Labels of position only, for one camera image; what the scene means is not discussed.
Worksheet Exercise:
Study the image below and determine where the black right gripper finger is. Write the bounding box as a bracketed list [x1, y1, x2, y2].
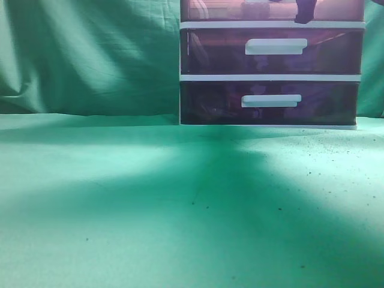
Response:
[295, 0, 317, 23]

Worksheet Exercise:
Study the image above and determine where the white plastic drawer cabinet frame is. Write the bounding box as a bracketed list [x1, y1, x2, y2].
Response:
[179, 15, 365, 128]

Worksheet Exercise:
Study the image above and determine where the green cloth backdrop and cover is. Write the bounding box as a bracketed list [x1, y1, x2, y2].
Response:
[1, 1, 383, 287]

